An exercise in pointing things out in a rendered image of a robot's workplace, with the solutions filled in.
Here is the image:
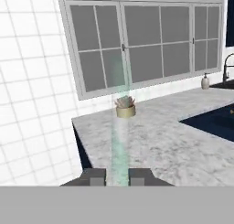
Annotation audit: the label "grey glass-front wall cupboards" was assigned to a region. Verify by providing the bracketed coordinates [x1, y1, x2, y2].
[56, 0, 226, 101]

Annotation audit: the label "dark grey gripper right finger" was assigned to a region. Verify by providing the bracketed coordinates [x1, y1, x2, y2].
[128, 167, 175, 187]

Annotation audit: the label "white soap dispenser bottle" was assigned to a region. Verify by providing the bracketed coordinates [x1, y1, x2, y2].
[200, 72, 211, 91]

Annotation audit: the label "succulent in beige pot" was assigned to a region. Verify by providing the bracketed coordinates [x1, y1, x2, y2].
[114, 94, 137, 119]

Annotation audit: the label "translucent green straw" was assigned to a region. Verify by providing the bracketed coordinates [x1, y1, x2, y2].
[109, 52, 133, 187]

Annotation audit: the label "black sink tap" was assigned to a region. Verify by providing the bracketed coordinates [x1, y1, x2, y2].
[222, 53, 234, 83]

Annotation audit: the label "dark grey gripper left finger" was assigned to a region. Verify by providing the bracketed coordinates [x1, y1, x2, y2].
[60, 167, 107, 187]

